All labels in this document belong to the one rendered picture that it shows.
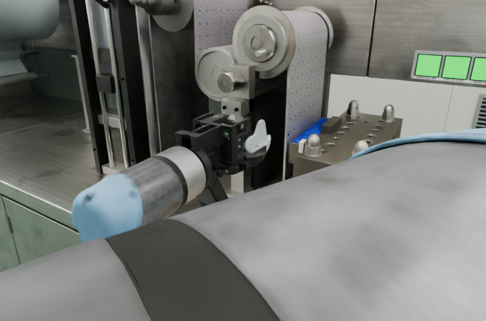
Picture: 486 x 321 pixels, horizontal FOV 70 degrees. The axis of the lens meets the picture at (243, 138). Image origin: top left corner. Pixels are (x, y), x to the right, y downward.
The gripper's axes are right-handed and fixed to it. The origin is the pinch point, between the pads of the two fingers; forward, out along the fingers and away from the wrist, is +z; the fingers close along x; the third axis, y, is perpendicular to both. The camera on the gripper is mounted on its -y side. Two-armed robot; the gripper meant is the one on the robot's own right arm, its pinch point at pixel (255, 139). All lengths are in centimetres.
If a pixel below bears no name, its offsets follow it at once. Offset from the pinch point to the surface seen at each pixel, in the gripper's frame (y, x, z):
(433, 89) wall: -41, -20, 279
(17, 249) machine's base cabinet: -46, 74, -13
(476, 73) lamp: 9, -34, 45
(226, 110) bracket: 2.7, 10.6, 6.5
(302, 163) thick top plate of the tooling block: -7.2, -6.0, 9.5
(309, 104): 0.7, -0.3, 27.2
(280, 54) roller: 14.2, 1.2, 12.5
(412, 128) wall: -78, -10, 279
